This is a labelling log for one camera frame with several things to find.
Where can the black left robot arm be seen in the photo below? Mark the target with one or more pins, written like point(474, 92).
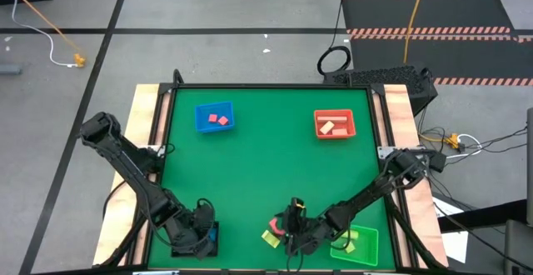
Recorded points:
point(125, 162)

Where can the yellow-green arch block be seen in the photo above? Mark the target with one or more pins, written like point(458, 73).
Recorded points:
point(270, 238)

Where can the blue cube block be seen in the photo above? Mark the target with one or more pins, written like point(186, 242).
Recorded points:
point(213, 235)

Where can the yellow plug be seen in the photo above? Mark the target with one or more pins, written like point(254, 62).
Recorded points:
point(79, 61)
point(451, 140)

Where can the green table mat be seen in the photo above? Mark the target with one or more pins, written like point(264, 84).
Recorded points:
point(258, 166)

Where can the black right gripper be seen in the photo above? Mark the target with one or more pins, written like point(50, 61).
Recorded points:
point(312, 231)

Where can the grey cabinet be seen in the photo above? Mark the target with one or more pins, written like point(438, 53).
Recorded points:
point(520, 250)

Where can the green plastic basket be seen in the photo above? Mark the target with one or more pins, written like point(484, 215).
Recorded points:
point(366, 250)

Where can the black striped floor mat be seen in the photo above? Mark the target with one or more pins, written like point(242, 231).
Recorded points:
point(375, 14)
point(458, 56)

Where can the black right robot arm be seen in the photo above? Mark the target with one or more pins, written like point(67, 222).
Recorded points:
point(366, 193)

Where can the peach rectangular block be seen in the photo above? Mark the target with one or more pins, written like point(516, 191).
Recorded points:
point(340, 132)
point(327, 128)

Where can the grey flat object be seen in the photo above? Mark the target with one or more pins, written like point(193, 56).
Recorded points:
point(9, 69)

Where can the black perforated computer case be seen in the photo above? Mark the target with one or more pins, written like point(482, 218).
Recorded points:
point(387, 77)

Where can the orange-red plastic basket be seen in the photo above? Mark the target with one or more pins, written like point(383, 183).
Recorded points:
point(350, 126)

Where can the white paper sheet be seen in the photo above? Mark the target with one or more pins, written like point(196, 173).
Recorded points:
point(456, 246)

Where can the black plastic basket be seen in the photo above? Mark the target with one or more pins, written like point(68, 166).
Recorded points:
point(216, 248)

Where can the black power adapter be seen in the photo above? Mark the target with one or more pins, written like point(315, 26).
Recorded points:
point(437, 161)

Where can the blue plastic basket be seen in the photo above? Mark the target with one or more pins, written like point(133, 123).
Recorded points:
point(204, 126)

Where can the wooden table board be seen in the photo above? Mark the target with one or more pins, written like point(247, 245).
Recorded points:
point(420, 216)
point(114, 241)

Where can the small red block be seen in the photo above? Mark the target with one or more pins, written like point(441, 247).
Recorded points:
point(212, 118)
point(223, 121)

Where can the yellow-green cube block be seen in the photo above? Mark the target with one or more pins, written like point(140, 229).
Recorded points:
point(350, 247)

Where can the pink arch block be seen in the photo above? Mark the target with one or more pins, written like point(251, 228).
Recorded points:
point(274, 225)

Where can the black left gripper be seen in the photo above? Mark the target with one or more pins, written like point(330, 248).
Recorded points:
point(185, 231)

